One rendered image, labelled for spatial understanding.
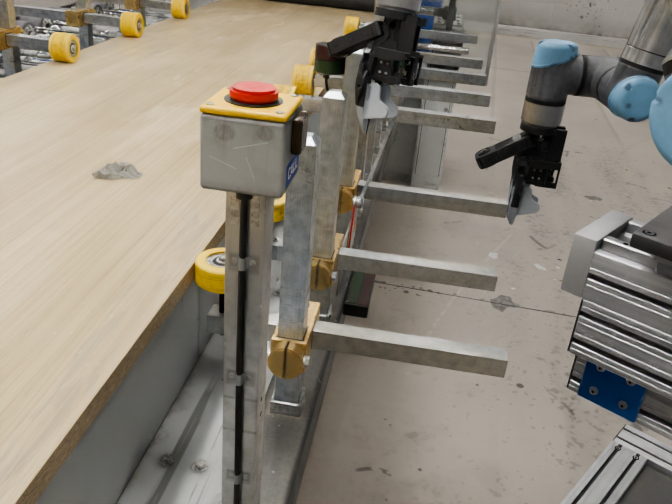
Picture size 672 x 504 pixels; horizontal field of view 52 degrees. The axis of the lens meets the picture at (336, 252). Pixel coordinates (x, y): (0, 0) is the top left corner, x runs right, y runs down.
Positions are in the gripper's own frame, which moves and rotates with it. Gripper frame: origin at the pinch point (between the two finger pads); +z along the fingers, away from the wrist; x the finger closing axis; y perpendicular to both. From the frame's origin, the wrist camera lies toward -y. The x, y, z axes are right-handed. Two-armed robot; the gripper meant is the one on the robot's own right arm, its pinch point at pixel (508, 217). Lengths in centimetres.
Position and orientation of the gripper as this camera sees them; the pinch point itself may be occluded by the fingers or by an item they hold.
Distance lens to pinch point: 146.5
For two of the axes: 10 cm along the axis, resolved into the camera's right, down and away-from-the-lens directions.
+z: -0.8, 8.9, 4.5
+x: 1.5, -4.3, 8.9
